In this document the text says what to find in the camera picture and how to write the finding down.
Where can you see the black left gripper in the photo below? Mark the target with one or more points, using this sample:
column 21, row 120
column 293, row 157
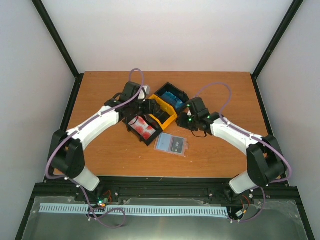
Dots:
column 150, row 107

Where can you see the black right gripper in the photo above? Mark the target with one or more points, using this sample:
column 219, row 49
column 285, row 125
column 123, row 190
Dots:
column 181, row 122

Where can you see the black vip credit card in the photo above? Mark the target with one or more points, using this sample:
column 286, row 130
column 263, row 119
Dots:
column 178, row 145

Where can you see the pink card holder wallet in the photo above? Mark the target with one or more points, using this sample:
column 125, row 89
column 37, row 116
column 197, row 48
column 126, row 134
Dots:
column 163, row 143

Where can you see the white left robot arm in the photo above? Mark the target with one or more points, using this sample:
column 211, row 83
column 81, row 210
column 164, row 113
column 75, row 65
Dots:
column 66, row 154

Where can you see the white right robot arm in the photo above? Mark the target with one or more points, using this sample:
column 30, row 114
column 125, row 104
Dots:
column 264, row 159

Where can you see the stack of red cards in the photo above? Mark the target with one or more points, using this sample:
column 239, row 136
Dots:
column 142, row 127

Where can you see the stack of blue cards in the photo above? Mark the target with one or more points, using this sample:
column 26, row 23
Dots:
column 173, row 100

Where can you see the black bin with red cards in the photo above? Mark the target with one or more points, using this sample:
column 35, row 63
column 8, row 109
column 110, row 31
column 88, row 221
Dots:
column 140, row 138

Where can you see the black bin with blue cards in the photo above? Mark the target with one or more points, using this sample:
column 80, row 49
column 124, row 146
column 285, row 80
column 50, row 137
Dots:
column 176, row 91

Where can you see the black cards in yellow bin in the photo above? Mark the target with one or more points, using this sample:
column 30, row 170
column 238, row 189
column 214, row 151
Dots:
column 162, row 116

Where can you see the yellow plastic bin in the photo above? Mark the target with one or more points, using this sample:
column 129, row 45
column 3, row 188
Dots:
column 165, row 107

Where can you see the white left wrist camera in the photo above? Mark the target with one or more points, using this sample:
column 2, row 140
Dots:
column 144, row 92

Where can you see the black aluminium frame rail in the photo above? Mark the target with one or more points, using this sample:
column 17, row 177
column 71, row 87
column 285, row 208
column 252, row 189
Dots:
column 172, row 188

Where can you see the light blue cable duct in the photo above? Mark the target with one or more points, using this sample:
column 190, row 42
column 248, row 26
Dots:
column 137, row 210

